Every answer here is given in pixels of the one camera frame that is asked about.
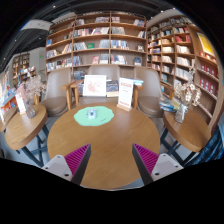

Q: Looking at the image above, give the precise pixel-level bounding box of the glass vase with dried flowers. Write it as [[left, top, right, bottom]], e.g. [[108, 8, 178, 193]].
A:
[[173, 68, 203, 124], [16, 74, 46, 120]]

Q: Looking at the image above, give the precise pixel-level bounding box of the round wooden side table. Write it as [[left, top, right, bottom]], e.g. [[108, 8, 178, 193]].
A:
[[159, 109, 212, 166], [4, 104, 49, 168]]

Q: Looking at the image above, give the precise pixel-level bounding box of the person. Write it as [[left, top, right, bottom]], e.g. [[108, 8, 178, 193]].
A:
[[196, 124, 224, 166]]

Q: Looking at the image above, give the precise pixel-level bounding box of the colourful book display stand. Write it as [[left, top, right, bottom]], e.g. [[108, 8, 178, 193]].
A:
[[0, 69, 18, 116]]

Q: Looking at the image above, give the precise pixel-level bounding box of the curved wooden bookshelf unit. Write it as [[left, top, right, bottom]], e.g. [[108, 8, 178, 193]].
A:
[[145, 13, 224, 128]]

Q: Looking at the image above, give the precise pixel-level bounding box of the stack of colourful books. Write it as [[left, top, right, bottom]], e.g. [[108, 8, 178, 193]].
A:
[[158, 97, 181, 113]]

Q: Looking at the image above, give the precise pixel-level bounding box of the transparent light blue computer mouse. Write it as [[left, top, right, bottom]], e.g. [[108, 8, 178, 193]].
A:
[[86, 108, 98, 120]]

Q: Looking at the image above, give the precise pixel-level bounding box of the white sign on wooden base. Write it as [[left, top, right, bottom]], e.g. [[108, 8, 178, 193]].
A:
[[116, 77, 135, 112]]

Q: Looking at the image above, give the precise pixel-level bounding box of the green cloud-shaped mouse pad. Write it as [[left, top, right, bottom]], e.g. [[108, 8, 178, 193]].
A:
[[73, 105, 115, 127]]

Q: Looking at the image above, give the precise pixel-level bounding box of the light blue book stack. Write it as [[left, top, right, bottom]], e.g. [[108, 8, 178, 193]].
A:
[[132, 78, 145, 86]]

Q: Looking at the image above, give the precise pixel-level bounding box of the small white card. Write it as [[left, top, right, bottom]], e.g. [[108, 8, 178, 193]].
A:
[[14, 93, 27, 115]]

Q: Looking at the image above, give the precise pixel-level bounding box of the dark blue book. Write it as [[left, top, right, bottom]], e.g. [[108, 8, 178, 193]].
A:
[[106, 79, 120, 98]]

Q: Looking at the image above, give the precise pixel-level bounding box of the wide wooden bookshelf unit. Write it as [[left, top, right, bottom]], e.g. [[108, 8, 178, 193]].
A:
[[44, 11, 148, 81]]

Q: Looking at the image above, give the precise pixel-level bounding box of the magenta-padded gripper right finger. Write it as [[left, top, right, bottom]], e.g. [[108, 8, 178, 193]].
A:
[[131, 143, 184, 186]]

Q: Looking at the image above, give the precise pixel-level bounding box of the white framed picture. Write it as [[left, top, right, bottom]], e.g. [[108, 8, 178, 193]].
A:
[[82, 74, 108, 98]]

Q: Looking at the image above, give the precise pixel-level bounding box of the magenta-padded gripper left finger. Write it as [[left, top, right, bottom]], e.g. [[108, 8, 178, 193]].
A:
[[41, 143, 92, 186]]

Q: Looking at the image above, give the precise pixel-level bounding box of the small distant wooden bookshelf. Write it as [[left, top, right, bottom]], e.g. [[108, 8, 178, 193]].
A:
[[11, 52, 37, 84]]

